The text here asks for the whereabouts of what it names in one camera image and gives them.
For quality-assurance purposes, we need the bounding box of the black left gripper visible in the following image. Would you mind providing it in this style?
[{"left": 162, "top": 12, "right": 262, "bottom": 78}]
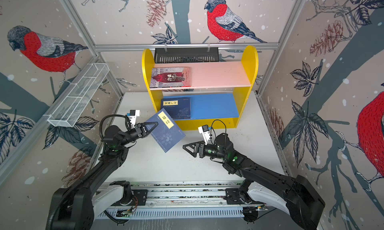
[{"left": 119, "top": 123, "right": 158, "bottom": 148}]

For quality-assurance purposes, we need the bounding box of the navy book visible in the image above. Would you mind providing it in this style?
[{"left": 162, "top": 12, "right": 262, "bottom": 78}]
[
  {"left": 146, "top": 109, "right": 186, "bottom": 153},
  {"left": 161, "top": 97, "right": 191, "bottom": 120}
]

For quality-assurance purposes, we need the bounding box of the red illustrated book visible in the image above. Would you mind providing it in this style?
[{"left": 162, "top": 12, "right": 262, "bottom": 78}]
[{"left": 150, "top": 67, "right": 192, "bottom": 88}]

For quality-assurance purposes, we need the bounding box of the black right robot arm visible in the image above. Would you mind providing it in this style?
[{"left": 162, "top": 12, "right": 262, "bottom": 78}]
[{"left": 183, "top": 133, "right": 326, "bottom": 230}]

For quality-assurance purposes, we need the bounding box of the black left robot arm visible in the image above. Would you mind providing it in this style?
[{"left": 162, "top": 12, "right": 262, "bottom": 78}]
[{"left": 46, "top": 115, "right": 158, "bottom": 230}]

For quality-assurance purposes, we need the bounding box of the yellow shelf with coloured boards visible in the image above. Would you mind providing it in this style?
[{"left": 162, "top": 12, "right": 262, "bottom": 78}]
[{"left": 142, "top": 46, "right": 259, "bottom": 131}]

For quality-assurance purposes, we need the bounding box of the black perforated tray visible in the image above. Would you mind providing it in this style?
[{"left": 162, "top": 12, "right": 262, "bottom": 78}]
[{"left": 154, "top": 47, "right": 219, "bottom": 64}]

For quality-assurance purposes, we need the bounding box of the aluminium top crossbar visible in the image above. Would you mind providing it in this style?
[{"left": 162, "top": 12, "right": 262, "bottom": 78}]
[{"left": 94, "top": 43, "right": 280, "bottom": 52}]

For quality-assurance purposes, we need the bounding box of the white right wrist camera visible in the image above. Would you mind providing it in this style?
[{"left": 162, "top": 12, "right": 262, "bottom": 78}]
[{"left": 198, "top": 125, "right": 212, "bottom": 145}]

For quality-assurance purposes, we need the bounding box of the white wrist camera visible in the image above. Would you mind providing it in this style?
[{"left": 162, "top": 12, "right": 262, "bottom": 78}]
[
  {"left": 127, "top": 110, "right": 140, "bottom": 129},
  {"left": 198, "top": 125, "right": 212, "bottom": 145}
]

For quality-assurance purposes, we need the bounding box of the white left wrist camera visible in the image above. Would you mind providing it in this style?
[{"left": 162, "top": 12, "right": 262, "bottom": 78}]
[{"left": 127, "top": 110, "right": 140, "bottom": 129}]

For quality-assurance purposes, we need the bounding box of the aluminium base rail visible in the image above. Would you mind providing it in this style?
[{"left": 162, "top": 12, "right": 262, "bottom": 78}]
[{"left": 96, "top": 181, "right": 276, "bottom": 221}]

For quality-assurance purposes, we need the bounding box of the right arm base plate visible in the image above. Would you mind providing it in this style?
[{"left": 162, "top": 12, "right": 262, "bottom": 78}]
[{"left": 223, "top": 188, "right": 264, "bottom": 205}]

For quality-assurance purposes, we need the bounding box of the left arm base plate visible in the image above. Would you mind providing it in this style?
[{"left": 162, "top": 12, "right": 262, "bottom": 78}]
[{"left": 118, "top": 190, "right": 148, "bottom": 207}]

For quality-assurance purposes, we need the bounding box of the white wire mesh basket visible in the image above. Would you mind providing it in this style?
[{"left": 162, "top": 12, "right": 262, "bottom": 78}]
[{"left": 43, "top": 63, "right": 110, "bottom": 127}]

